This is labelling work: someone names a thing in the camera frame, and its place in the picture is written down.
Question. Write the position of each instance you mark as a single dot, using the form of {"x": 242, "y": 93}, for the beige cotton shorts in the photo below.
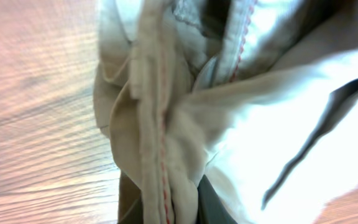
{"x": 261, "y": 97}

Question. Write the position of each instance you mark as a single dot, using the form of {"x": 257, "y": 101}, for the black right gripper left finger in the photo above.
{"x": 134, "y": 215}

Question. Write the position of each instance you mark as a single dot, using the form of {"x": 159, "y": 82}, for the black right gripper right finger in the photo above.
{"x": 210, "y": 208}

